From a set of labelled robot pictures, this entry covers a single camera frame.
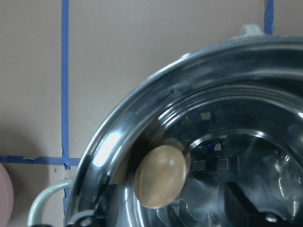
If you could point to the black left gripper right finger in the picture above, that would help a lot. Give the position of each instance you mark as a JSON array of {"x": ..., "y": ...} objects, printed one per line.
[{"x": 241, "y": 212}]

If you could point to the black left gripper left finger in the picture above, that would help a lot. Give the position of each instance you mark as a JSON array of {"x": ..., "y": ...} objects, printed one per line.
[{"x": 82, "y": 219}]

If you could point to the brown egg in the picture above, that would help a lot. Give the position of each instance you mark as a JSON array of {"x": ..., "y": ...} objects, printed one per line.
[{"x": 160, "y": 177}]

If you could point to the light green steel pot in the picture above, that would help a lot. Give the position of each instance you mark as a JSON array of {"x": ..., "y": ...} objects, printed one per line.
[{"x": 235, "y": 110}]

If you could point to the pink bowl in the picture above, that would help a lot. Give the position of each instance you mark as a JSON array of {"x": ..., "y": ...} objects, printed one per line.
[{"x": 6, "y": 197}]

